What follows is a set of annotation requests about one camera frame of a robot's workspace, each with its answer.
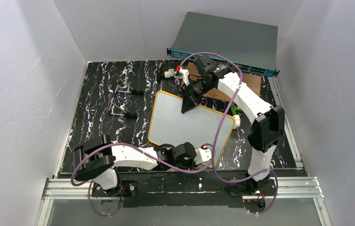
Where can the aluminium frame rail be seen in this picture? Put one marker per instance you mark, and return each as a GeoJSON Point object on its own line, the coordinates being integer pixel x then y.
{"type": "Point", "coordinates": [172, 190]}

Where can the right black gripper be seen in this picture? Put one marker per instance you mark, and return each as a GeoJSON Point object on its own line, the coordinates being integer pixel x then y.
{"type": "Point", "coordinates": [191, 93]}

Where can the black and white marker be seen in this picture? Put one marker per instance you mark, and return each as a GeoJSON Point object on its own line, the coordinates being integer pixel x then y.
{"type": "Point", "coordinates": [160, 74]}

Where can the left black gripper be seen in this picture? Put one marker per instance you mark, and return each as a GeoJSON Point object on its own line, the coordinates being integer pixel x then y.
{"type": "Point", "coordinates": [193, 157]}

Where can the yellow-framed whiteboard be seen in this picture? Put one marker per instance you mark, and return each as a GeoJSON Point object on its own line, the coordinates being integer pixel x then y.
{"type": "Point", "coordinates": [169, 126]}

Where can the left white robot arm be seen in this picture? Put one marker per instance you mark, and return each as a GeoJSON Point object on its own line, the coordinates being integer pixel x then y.
{"type": "Point", "coordinates": [97, 159]}

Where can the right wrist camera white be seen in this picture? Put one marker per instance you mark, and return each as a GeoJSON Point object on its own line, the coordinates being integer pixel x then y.
{"type": "Point", "coordinates": [183, 74]}

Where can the wooden board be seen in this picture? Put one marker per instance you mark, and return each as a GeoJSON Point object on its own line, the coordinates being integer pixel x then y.
{"type": "Point", "coordinates": [252, 81]}

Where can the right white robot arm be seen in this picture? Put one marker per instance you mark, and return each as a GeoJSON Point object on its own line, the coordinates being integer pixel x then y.
{"type": "Point", "coordinates": [201, 74]}

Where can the teal network switch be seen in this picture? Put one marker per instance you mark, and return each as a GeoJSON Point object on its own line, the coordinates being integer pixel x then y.
{"type": "Point", "coordinates": [251, 46]}

